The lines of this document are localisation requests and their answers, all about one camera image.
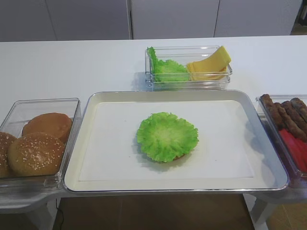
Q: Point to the green lettuce leaf on tray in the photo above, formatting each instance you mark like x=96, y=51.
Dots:
x=164, y=137

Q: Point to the green lettuce in container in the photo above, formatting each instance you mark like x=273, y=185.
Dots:
x=168, y=70

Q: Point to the clear lettuce cheese container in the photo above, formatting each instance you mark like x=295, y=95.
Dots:
x=184, y=55

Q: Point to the yellow cheese slices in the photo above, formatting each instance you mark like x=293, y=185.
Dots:
x=212, y=68

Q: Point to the silver metal tray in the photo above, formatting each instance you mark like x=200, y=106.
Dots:
x=234, y=152

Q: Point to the plain bottom bun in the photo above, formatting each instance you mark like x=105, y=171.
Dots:
x=56, y=124

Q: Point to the clear bun container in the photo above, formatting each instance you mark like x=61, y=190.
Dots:
x=19, y=115

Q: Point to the sesame bun right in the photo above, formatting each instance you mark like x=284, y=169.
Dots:
x=35, y=154

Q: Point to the sesame bun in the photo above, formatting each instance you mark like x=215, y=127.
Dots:
x=6, y=140
x=35, y=154

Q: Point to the clear meat tomato container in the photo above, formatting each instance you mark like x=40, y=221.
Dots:
x=297, y=179

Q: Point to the brown meat patties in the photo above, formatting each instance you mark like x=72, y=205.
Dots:
x=290, y=115

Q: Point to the red tomato slices stack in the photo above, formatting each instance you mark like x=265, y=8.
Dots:
x=297, y=149

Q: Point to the sesame bun left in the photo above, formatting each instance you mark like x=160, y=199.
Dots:
x=6, y=140

